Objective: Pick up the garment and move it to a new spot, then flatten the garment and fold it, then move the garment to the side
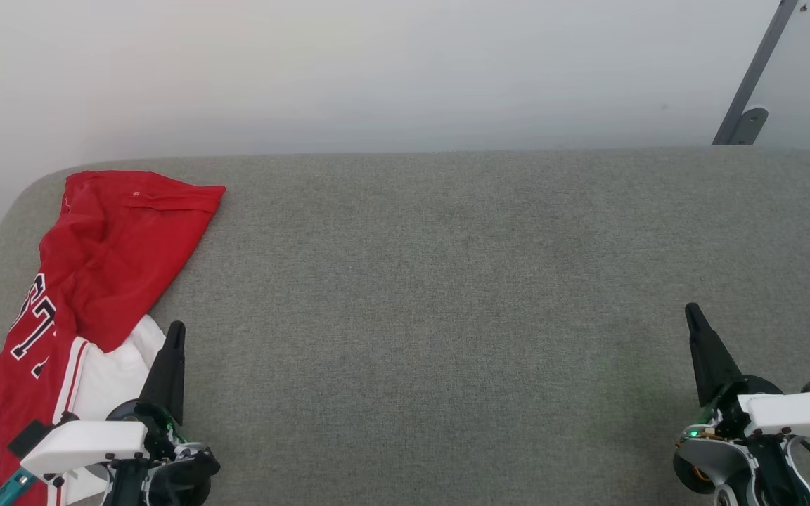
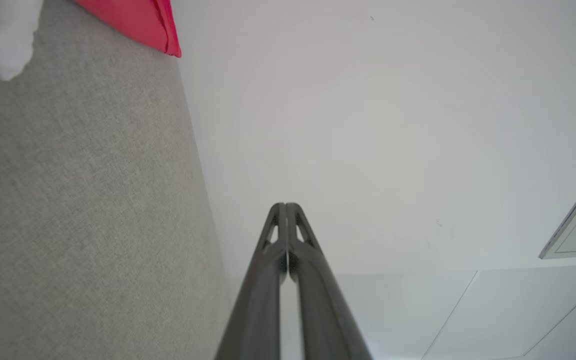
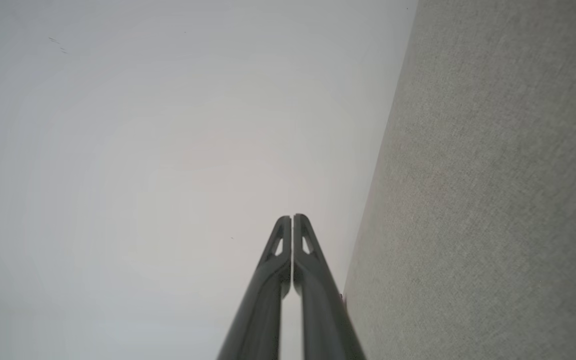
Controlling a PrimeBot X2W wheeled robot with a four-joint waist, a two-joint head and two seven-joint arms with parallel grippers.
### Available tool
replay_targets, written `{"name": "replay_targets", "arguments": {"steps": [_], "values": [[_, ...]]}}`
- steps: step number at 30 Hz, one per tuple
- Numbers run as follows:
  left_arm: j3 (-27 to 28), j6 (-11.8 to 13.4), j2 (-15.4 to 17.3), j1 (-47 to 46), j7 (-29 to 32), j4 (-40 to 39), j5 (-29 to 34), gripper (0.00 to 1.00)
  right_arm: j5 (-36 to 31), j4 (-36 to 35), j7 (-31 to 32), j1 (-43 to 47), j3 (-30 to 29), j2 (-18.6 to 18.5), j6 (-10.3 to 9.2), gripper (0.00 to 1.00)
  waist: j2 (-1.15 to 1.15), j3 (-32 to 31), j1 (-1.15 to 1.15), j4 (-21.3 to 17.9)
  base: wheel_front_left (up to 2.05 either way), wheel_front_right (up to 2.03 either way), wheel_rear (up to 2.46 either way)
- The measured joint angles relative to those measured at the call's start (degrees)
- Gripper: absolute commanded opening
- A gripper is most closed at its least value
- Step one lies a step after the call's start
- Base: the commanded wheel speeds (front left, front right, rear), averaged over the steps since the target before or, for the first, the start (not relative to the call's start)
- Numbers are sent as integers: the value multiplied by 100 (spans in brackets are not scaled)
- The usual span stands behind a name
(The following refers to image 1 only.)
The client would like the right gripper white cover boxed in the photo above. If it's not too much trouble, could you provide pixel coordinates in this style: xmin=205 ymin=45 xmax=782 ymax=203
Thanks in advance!
xmin=685 ymin=303 xmax=810 ymax=443

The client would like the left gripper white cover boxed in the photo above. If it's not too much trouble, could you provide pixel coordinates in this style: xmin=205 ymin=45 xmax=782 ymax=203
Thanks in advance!
xmin=20 ymin=321 xmax=188 ymax=486

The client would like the red basketball jersey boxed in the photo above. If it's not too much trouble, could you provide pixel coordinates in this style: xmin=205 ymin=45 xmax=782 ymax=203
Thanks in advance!
xmin=0 ymin=170 xmax=226 ymax=506

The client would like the grey fabric sofa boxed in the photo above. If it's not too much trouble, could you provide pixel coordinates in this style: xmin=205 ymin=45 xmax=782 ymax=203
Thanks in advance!
xmin=0 ymin=146 xmax=810 ymax=506

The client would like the teal left camera connector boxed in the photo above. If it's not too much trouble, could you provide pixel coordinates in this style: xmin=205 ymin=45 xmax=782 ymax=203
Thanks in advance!
xmin=0 ymin=467 xmax=37 ymax=506

